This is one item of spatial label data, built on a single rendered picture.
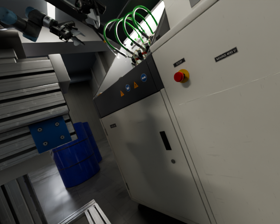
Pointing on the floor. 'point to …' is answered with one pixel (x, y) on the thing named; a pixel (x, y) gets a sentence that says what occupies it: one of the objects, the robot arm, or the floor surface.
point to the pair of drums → (78, 157)
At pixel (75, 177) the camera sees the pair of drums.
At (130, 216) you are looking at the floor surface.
